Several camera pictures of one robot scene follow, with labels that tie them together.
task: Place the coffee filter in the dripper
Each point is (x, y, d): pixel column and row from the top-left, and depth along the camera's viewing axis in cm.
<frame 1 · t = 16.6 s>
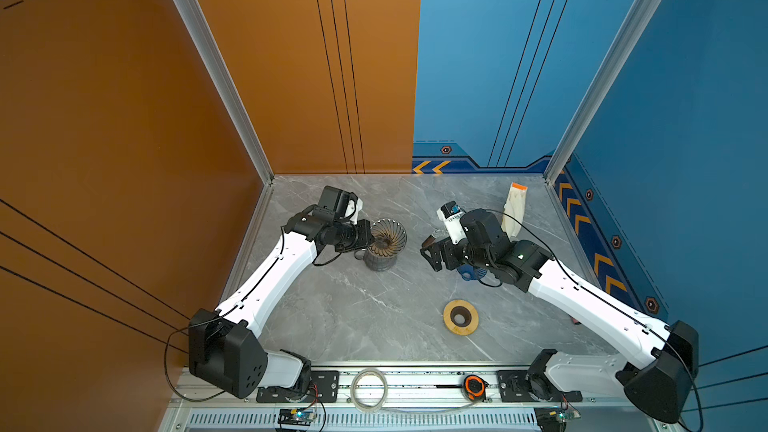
left hand: (375, 236, 80), fingers closed
right hand: (434, 244, 76), fingers open
grey glass carafe: (376, 262, 92), point 6 cm above the table
grey ribbed glass dripper: (390, 237, 83), point 18 cm above the table
coffee filter paper pack: (514, 206, 103), point 8 cm above the table
blue ribbed dripper: (469, 276, 93), point 2 cm above the table

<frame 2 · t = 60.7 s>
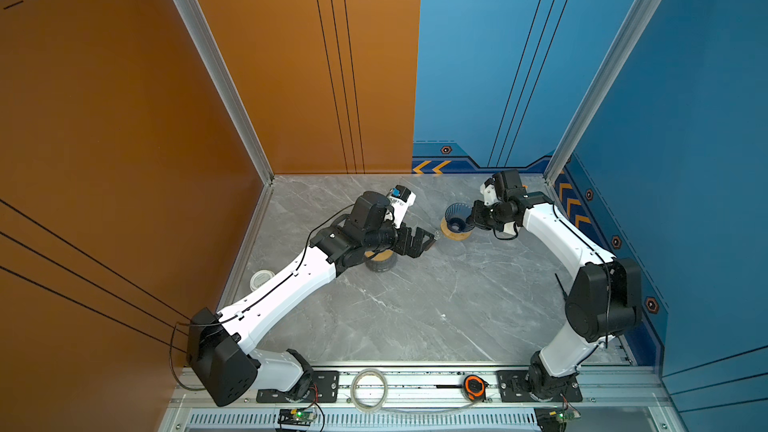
left hand: (420, 229, 73), fingers open
right hand: (465, 219, 89), fingers closed
blue ribbed dripper: (456, 215, 91), point 16 cm above the table
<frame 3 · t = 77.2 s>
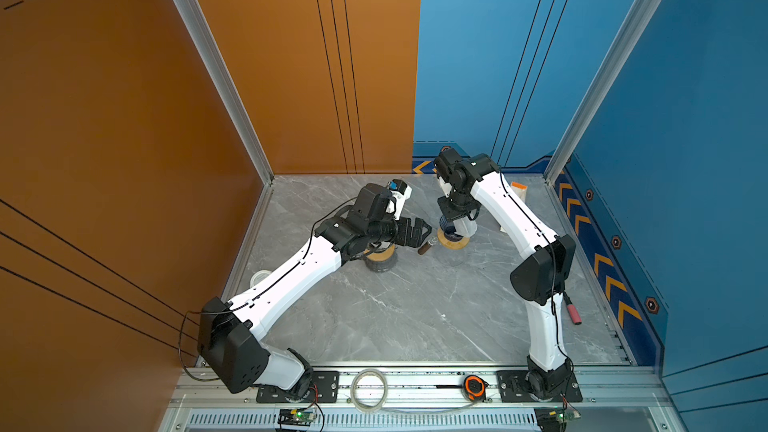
left hand: (418, 223, 75), fingers open
right hand: (451, 214, 87), fingers closed
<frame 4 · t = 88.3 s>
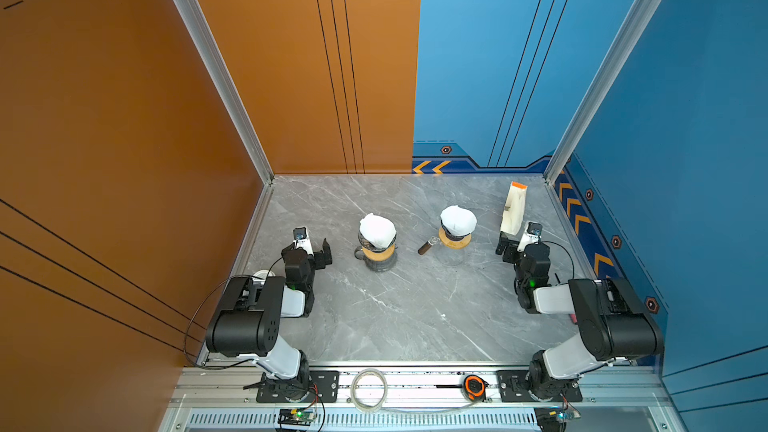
left hand: (310, 239, 93), fingers open
right hand: (516, 236, 93), fingers open
white paper coffee filter: (377, 230, 85), point 18 cm above the table
